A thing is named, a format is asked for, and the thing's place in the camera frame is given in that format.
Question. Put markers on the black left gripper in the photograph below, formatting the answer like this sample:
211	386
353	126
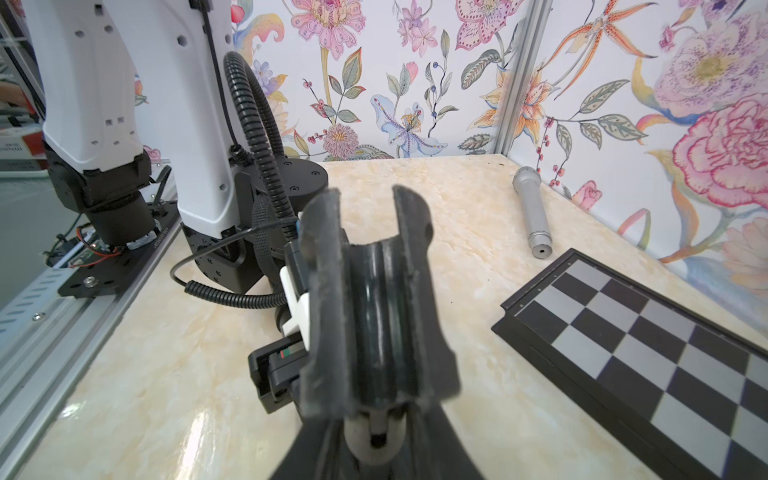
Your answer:
275	372

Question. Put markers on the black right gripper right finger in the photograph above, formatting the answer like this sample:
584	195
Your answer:
435	449

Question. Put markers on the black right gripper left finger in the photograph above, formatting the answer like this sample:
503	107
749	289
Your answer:
318	452

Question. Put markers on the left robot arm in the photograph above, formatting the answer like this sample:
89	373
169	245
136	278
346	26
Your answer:
122	77

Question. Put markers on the silver handheld microphone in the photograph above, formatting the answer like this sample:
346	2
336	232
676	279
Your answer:
527	185

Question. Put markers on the black white chessboard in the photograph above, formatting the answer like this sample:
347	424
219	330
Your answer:
686	397

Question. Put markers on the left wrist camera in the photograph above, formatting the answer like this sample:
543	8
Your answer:
295	319

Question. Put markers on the aluminium front rail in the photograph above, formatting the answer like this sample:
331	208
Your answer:
52	331

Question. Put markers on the left aluminium corner post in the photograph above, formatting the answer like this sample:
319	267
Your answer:
520	73

